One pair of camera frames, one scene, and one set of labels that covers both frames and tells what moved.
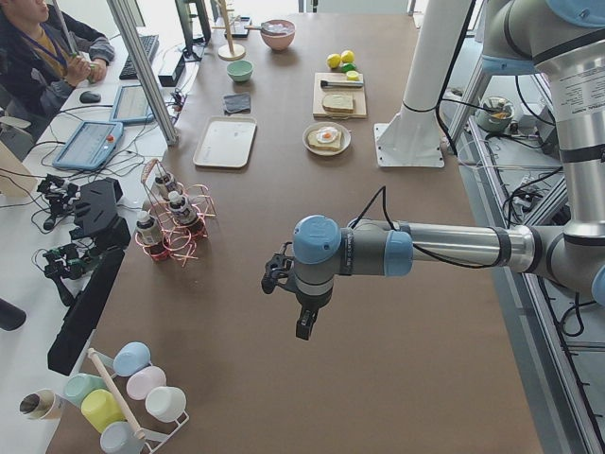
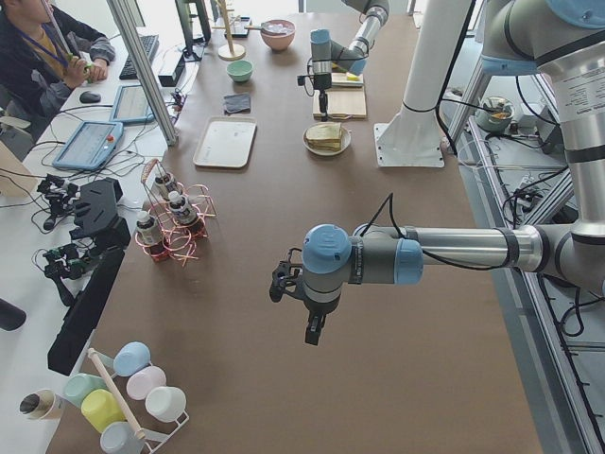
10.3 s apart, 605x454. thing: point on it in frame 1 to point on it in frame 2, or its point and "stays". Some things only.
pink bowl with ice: [278, 33] stays
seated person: [39, 70] stays
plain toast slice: [338, 103] to [324, 130]
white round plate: [345, 141] stays
